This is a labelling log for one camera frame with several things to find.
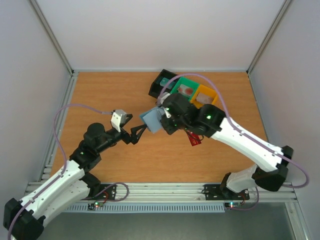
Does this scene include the teal card holder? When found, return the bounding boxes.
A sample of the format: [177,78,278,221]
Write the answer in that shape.
[139,106,165,134]

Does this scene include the red VIP card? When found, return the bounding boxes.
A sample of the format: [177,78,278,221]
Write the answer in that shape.
[186,131,204,147]

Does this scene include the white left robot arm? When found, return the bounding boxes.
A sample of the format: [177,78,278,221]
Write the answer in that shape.
[3,110,147,240]

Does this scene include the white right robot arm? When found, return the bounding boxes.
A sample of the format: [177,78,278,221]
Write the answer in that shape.
[160,93,293,199]

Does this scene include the red patterned card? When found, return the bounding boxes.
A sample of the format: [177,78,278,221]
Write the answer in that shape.
[177,84,194,98]

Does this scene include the white VIP card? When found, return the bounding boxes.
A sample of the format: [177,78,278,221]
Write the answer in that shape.
[195,92,213,105]

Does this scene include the teal card in bin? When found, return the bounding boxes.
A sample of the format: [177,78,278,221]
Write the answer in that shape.
[159,77,176,89]

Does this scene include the black plastic bin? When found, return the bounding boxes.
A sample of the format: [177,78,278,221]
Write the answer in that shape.
[148,69,177,99]

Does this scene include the green plastic bin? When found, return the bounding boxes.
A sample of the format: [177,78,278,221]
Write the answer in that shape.
[170,77,200,101]

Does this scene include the yellow plastic bin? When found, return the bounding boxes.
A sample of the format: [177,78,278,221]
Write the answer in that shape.
[189,84,219,109]

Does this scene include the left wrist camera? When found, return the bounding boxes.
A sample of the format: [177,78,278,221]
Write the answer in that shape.
[110,109,127,133]

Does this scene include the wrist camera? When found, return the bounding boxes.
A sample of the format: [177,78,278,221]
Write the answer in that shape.
[110,109,127,133]
[156,92,171,119]

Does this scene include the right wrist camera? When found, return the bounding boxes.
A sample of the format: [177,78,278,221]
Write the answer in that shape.
[156,92,171,119]

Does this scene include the aluminium front rail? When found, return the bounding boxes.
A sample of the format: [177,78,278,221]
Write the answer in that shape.
[24,181,298,203]

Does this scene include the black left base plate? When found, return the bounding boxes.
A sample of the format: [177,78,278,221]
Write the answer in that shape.
[84,184,117,201]

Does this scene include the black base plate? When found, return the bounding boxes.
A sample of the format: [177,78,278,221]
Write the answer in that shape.
[84,184,117,201]
[201,184,250,201]

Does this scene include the grey slotted cable duct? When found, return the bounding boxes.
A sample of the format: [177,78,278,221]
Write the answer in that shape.
[65,202,225,214]

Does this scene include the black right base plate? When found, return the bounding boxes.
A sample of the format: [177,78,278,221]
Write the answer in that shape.
[201,184,250,201]

